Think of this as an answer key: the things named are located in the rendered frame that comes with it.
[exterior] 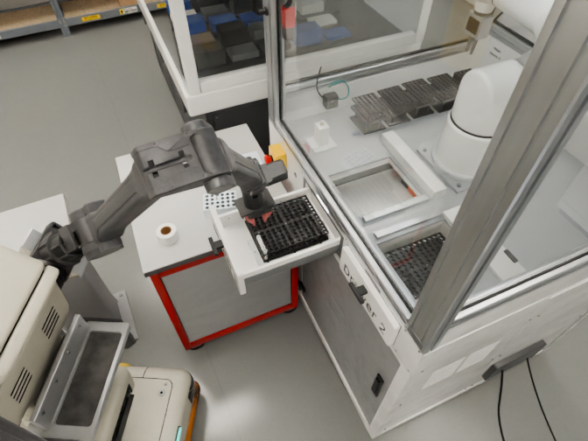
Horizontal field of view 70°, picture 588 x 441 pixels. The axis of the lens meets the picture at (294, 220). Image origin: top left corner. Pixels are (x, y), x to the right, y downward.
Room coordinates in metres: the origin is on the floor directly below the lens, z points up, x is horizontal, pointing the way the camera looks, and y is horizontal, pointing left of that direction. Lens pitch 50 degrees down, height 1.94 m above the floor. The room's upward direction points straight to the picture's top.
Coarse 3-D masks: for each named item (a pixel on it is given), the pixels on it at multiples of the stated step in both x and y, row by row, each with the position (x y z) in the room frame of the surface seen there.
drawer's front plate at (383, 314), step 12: (348, 252) 0.72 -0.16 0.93; (348, 264) 0.70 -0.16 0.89; (348, 276) 0.69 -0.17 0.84; (360, 276) 0.64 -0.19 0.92; (372, 288) 0.60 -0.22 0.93; (372, 300) 0.58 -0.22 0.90; (372, 312) 0.56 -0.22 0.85; (384, 312) 0.52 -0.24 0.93; (384, 324) 0.51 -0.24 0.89; (396, 324) 0.49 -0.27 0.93; (384, 336) 0.50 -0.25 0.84
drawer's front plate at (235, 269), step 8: (216, 216) 0.86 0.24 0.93; (216, 224) 0.83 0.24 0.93; (224, 232) 0.79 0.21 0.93; (224, 240) 0.76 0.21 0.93; (224, 248) 0.76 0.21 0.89; (232, 248) 0.73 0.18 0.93; (232, 256) 0.70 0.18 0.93; (232, 264) 0.68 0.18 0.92; (232, 272) 0.71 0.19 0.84; (240, 272) 0.65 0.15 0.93; (240, 280) 0.64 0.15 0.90; (240, 288) 0.64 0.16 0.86
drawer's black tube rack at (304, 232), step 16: (272, 208) 0.92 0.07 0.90; (288, 208) 0.92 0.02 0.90; (304, 208) 0.94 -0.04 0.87; (256, 224) 0.87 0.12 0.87; (272, 224) 0.85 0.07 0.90; (288, 224) 0.85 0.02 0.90; (304, 224) 0.85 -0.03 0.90; (320, 224) 0.85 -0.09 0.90; (272, 240) 0.79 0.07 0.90; (288, 240) 0.79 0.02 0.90; (304, 240) 0.81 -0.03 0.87; (320, 240) 0.81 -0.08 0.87; (272, 256) 0.75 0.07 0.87
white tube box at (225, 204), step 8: (224, 192) 1.09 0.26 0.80; (232, 192) 1.09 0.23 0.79; (208, 200) 1.05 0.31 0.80; (216, 200) 1.05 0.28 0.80; (224, 200) 1.05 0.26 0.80; (232, 200) 1.05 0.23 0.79; (208, 208) 1.01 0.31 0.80; (216, 208) 1.01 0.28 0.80; (224, 208) 1.01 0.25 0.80; (232, 208) 1.01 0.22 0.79; (208, 216) 1.00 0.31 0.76
